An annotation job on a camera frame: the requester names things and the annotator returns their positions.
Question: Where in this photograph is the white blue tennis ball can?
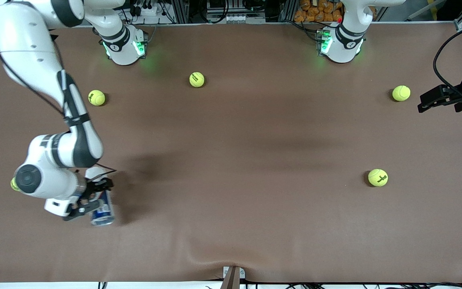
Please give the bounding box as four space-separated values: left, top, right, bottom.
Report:
85 166 116 227

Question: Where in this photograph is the brown table mat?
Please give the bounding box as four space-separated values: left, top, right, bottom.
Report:
0 22 462 284

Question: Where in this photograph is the orange snack bags pile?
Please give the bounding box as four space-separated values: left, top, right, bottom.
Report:
294 0 344 23

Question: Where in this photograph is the white power strip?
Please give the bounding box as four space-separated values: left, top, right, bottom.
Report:
132 3 164 17

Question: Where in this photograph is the grey equipment box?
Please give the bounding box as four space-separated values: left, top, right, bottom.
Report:
206 0 266 24

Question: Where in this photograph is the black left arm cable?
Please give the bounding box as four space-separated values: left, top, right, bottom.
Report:
433 22 462 101

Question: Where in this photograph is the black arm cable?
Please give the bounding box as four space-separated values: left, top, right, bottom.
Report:
0 36 118 179
433 22 462 101

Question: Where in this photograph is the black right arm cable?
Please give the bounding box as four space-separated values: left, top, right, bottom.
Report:
0 36 118 179

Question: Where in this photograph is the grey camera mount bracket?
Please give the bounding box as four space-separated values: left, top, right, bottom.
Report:
223 266 246 289

